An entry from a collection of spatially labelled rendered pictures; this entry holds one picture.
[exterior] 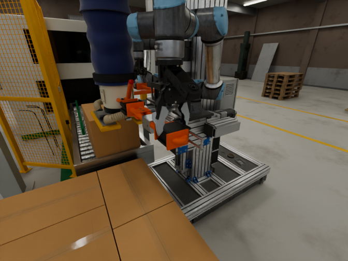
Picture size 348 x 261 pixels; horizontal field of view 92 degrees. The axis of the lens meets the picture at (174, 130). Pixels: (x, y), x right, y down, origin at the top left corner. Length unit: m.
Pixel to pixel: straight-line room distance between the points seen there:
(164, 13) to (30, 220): 1.28
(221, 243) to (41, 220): 1.31
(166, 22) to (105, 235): 1.01
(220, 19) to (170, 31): 0.47
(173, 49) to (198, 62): 0.94
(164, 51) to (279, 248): 1.72
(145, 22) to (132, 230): 0.98
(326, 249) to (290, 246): 0.27
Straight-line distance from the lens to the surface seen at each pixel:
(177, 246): 1.02
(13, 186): 2.52
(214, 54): 0.99
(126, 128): 1.56
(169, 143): 0.47
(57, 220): 1.29
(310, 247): 1.99
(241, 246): 1.74
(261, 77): 11.60
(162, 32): 0.46
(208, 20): 0.91
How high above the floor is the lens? 1.42
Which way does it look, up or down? 24 degrees down
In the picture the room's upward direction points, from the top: straight up
